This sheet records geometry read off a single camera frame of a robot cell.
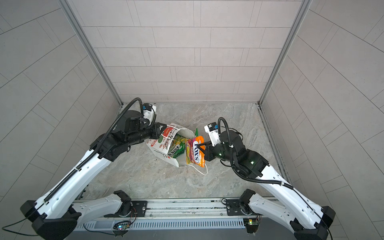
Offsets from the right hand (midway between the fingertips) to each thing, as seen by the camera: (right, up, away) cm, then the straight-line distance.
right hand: (197, 148), depth 64 cm
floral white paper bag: (-19, -1, +10) cm, 21 cm away
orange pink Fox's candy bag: (-2, -3, +1) cm, 3 cm away
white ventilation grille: (-44, -37, +5) cm, 57 cm away
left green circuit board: (-33, -34, 0) cm, 47 cm away
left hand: (-12, +10, +2) cm, 16 cm away
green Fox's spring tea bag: (-11, -4, +19) cm, 22 cm away
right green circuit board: (+25, -36, +4) cm, 44 cm away
